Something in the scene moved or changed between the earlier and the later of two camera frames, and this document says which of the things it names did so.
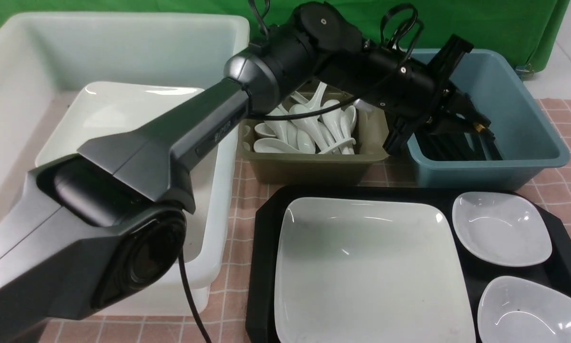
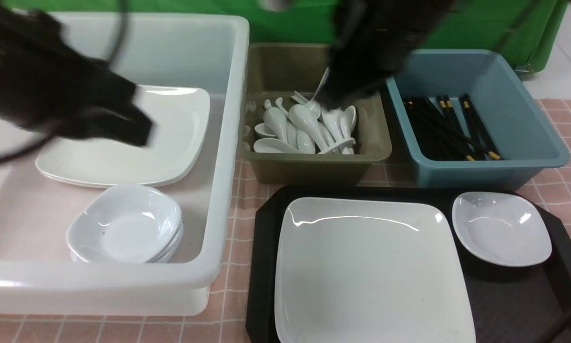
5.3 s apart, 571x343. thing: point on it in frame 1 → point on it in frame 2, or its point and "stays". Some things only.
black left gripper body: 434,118 → 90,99
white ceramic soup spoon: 271,145 stays
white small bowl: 506,229 stays
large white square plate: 359,271 stays
